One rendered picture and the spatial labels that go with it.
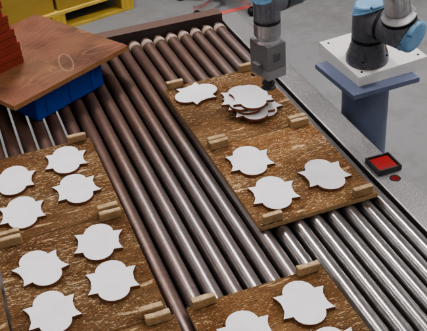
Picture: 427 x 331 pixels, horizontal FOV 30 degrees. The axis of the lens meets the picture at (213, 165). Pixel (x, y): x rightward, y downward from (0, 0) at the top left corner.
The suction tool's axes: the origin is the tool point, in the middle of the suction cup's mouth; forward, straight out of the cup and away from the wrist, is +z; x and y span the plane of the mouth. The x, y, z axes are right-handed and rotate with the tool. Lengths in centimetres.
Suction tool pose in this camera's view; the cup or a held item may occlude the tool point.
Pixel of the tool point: (269, 87)
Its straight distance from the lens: 232.6
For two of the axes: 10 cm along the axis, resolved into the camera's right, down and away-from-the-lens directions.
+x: 8.3, -3.6, 4.2
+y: 5.5, 4.5, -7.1
